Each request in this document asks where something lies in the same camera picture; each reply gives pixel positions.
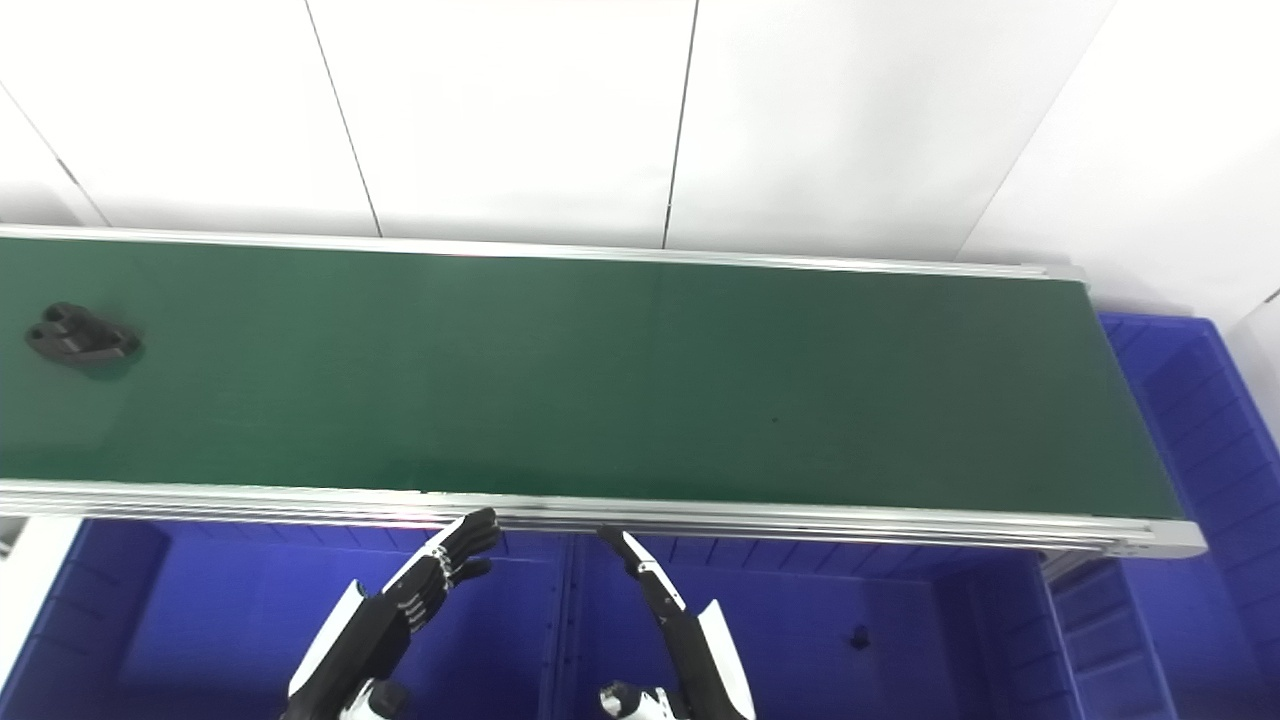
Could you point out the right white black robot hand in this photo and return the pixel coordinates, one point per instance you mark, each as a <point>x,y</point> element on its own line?
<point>715,660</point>

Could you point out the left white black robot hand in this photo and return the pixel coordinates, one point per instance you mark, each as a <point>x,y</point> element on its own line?
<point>345,640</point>

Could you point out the black plastic bracket part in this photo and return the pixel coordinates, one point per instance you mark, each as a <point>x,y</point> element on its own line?
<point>80,335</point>

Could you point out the green conveyor belt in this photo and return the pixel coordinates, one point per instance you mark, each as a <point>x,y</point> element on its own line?
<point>800,525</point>
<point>600,380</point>

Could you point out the large blue plastic bin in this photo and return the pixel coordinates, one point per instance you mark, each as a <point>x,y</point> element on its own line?
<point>1200,420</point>

